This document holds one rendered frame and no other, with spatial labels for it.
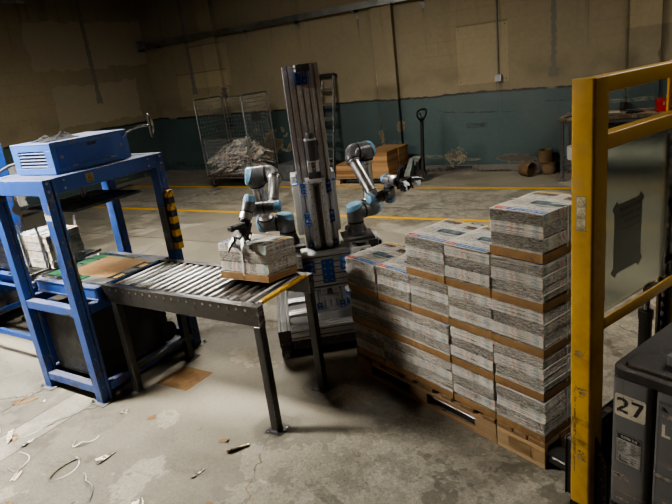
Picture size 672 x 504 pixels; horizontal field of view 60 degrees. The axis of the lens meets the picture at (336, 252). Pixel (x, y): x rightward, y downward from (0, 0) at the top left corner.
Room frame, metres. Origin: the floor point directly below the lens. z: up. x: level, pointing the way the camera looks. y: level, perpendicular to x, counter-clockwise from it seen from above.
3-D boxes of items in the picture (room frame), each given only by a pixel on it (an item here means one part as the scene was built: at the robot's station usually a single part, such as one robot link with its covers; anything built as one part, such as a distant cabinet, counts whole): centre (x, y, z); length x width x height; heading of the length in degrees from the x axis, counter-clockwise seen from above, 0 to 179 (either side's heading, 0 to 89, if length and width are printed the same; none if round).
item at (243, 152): (11.46, 1.62, 0.85); 1.21 x 0.83 x 1.71; 56
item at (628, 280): (2.20, -1.21, 1.28); 0.57 x 0.01 x 0.65; 125
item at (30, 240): (4.42, 2.19, 0.93); 0.38 x 0.30 x 0.26; 56
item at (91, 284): (4.10, 1.71, 0.75); 0.70 x 0.65 x 0.10; 56
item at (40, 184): (3.57, 1.71, 0.77); 0.09 x 0.09 x 1.55; 56
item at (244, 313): (3.32, 1.01, 0.74); 1.34 x 0.05 x 0.12; 56
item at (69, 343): (4.10, 1.71, 0.38); 0.94 x 0.69 x 0.63; 146
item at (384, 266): (3.17, -0.54, 0.42); 1.17 x 0.39 x 0.83; 35
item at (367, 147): (4.13, -0.29, 1.19); 0.15 x 0.12 x 0.55; 120
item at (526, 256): (2.58, -0.95, 0.63); 0.38 x 0.29 x 0.97; 125
